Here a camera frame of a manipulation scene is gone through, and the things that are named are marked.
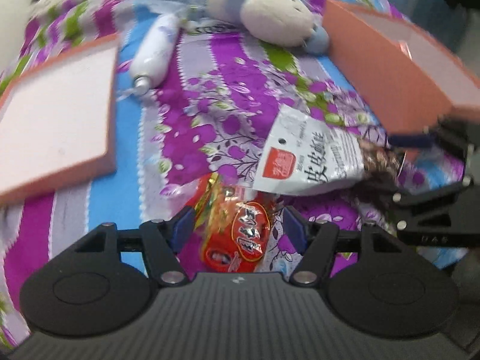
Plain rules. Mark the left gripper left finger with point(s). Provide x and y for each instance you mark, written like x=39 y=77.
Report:
x=161 y=243

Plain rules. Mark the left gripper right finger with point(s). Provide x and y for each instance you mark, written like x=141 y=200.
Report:
x=315 y=242

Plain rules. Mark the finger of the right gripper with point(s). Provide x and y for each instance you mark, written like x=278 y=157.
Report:
x=442 y=196
x=416 y=140

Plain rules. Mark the red orange candy packet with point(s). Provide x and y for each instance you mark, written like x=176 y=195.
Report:
x=235 y=223

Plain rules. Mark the deep pink cardboard box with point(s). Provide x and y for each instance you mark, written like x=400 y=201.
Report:
x=407 y=77

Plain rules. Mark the colourful floral bedspread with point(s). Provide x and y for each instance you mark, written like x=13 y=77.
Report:
x=212 y=114

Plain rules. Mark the pink box lid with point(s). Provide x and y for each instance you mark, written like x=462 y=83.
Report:
x=58 y=122

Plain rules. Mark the white spray bottle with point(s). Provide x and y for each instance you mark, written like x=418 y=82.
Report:
x=149 y=66

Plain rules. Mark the white blue plush toy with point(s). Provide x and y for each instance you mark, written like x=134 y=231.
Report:
x=283 y=23

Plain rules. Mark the light blue plastic bag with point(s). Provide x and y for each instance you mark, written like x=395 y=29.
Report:
x=193 y=15

